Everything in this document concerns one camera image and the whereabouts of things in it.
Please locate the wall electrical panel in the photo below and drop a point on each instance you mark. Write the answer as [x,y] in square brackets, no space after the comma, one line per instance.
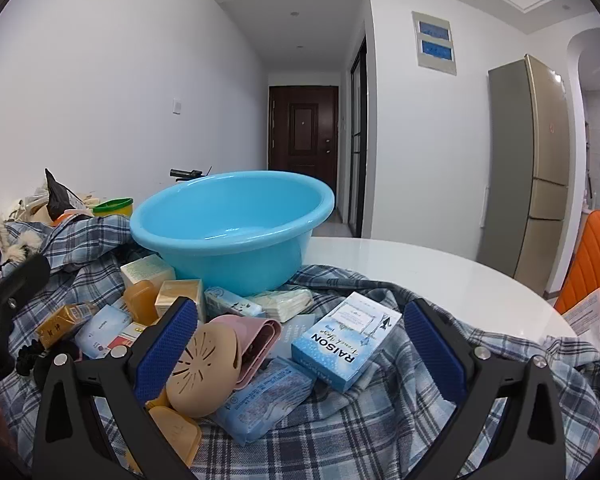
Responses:
[435,42]

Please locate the cream tissue pack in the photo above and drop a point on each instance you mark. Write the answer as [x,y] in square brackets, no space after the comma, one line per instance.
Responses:
[282,305]

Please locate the gold refrigerator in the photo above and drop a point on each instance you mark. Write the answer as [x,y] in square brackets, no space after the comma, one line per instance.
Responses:
[530,160]

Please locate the black and white fur garment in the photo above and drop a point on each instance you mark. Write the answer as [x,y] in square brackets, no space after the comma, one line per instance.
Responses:
[15,250]

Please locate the light blue wipes packet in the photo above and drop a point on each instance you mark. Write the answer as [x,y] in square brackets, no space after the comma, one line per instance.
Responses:
[265,400]

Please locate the black plastic bag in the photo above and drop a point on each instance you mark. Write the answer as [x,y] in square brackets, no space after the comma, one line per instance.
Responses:
[60,200]

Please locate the white light switch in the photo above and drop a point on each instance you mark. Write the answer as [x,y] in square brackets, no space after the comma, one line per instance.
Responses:
[177,106]

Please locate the dark brown entrance door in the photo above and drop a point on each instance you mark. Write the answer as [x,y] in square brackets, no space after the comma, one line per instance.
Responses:
[305,130]

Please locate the white printed paper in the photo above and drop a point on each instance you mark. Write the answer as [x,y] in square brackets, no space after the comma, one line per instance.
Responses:
[587,317]

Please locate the pink silicone case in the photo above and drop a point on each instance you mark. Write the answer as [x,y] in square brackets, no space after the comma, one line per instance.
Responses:
[260,345]

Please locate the light blue plastic basin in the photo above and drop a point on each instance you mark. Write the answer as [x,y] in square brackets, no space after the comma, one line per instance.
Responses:
[230,260]

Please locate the gold and blue cigarette pack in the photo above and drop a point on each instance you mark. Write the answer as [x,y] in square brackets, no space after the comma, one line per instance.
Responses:
[62,322]

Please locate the blue plaid cloth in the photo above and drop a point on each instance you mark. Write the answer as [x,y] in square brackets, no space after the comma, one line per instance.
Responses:
[380,435]

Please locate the cream cardboard box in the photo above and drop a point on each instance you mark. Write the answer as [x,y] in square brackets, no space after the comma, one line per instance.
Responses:
[147,267]

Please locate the red and white cigarette pack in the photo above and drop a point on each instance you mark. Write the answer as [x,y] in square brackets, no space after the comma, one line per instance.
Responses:
[127,335]

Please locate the tan plastic lid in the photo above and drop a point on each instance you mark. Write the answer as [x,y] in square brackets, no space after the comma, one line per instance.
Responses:
[177,430]

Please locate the light blue cartoon box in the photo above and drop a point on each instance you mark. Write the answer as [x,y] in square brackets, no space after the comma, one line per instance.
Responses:
[227,302]

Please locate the light blue tissue pack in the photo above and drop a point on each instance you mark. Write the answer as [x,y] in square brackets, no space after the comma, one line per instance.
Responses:
[102,330]

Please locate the green rimmed container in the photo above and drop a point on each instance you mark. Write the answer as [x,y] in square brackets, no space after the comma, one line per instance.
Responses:
[112,205]

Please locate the gold cardboard box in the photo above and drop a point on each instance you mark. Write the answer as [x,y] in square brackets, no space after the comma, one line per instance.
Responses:
[180,290]

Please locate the blue and white carton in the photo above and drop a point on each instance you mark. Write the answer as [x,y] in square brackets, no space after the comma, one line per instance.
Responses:
[345,340]

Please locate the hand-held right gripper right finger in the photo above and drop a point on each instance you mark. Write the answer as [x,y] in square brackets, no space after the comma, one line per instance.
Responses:
[435,355]

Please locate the black framed glass door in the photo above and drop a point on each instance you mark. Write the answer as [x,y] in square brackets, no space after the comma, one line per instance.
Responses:
[358,135]

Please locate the orange chair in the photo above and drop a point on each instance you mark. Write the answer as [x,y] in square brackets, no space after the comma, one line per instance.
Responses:
[595,260]

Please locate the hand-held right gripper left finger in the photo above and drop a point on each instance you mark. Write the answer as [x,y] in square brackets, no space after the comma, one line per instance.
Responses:
[165,355]

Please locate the amber soap bar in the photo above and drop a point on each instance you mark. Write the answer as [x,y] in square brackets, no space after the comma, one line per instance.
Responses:
[141,302]

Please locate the tan perforated silicone disc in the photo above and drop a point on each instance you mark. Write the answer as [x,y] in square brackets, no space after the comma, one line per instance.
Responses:
[205,375]

